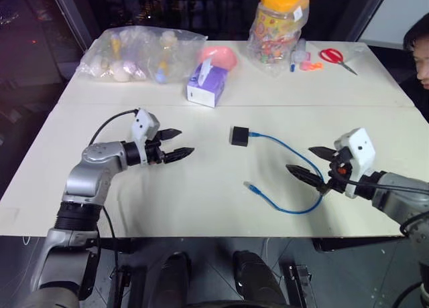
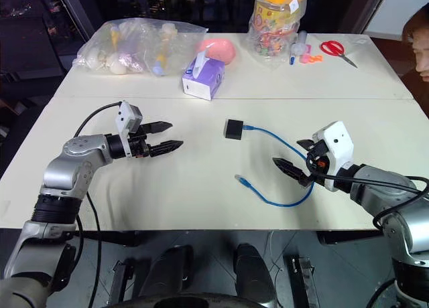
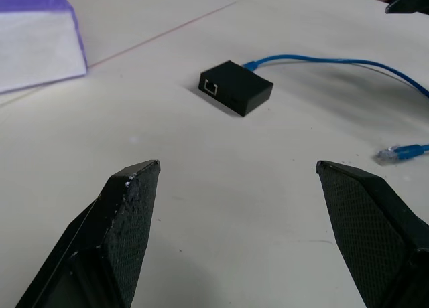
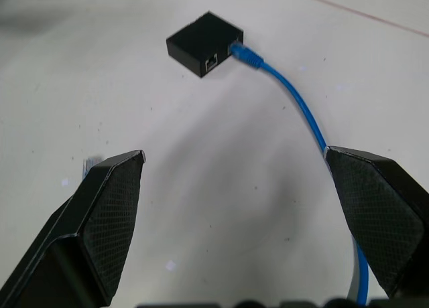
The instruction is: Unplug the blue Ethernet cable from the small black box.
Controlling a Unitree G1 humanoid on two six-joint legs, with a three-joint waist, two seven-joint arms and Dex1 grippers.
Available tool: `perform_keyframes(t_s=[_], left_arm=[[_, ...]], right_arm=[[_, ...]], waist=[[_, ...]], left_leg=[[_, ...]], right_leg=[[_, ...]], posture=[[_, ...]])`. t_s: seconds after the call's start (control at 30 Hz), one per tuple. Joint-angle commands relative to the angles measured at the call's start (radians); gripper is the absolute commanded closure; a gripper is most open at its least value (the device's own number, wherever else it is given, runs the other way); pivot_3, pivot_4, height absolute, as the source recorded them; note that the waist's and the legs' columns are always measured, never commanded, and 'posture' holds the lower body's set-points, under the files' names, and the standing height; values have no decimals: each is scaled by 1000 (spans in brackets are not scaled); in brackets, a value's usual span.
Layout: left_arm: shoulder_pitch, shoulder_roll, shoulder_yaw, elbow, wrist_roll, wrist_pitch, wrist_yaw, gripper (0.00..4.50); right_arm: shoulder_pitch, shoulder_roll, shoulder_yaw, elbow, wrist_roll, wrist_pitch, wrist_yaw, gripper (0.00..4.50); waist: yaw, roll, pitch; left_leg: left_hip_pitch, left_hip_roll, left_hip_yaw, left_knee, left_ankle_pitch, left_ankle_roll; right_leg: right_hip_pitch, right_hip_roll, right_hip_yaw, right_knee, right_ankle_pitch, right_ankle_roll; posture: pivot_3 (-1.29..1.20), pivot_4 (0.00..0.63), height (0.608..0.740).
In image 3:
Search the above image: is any black ethernet port box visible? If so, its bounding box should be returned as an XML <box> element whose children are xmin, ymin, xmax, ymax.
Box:
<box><xmin>196</xmin><ymin>60</ymin><xmax>274</xmax><ymax>118</ymax></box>

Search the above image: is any purple and white box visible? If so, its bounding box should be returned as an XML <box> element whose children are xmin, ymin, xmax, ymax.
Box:
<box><xmin>0</xmin><ymin>0</ymin><xmax>90</xmax><ymax>95</ymax></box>

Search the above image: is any blue Ethernet cable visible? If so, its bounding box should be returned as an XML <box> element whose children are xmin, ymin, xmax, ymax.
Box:
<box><xmin>242</xmin><ymin>54</ymin><xmax>429</xmax><ymax>166</ymax></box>

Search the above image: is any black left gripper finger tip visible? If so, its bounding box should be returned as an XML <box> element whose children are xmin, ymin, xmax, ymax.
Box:
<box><xmin>384</xmin><ymin>0</ymin><xmax>429</xmax><ymax>15</ymax></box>

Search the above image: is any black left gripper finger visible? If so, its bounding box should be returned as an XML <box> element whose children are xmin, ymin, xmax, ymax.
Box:
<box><xmin>15</xmin><ymin>159</ymin><xmax>162</xmax><ymax>308</ymax></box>
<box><xmin>316</xmin><ymin>160</ymin><xmax>429</xmax><ymax>308</ymax></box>

